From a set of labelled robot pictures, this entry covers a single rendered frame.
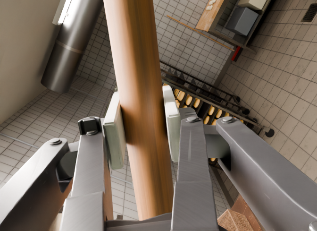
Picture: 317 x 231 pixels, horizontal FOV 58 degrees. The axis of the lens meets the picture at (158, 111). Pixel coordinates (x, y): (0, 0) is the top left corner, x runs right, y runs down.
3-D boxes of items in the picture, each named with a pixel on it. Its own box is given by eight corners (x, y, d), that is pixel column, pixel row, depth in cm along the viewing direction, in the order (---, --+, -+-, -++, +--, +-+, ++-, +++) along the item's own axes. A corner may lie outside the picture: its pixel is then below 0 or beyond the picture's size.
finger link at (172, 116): (167, 115, 16) (180, 114, 16) (161, 86, 23) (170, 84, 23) (171, 163, 17) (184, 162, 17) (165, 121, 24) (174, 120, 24)
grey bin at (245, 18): (246, 36, 445) (233, 29, 440) (236, 34, 492) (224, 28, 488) (259, 14, 435) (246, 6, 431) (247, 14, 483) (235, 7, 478)
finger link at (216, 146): (184, 138, 15) (242, 132, 15) (175, 107, 19) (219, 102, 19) (186, 164, 15) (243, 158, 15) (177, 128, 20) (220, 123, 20)
